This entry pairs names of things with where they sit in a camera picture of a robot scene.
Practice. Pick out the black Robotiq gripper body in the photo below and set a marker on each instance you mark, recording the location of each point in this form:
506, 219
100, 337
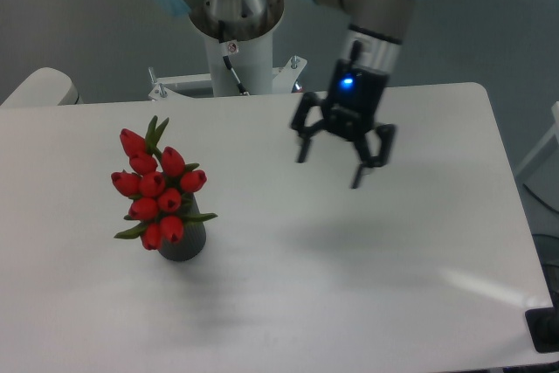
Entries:
353, 96

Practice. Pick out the red tulip bouquet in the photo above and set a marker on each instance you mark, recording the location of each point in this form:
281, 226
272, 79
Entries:
156, 185

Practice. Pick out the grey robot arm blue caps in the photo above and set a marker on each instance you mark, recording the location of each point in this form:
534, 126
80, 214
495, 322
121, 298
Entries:
233, 28

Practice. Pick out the dark grey ribbed vase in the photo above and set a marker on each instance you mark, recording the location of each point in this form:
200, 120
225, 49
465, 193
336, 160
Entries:
190, 242

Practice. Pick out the white furniture at right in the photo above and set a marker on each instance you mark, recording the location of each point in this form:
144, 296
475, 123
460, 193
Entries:
542, 151

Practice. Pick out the black clamp at table edge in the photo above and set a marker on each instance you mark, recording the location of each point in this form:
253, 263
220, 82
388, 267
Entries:
543, 329

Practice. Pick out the white chair back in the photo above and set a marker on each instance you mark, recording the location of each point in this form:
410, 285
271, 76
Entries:
46, 87

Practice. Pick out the white metal base frame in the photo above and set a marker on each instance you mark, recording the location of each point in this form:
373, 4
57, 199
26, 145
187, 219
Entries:
284, 79

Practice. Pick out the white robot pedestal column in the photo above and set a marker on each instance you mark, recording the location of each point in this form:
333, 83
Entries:
240, 66

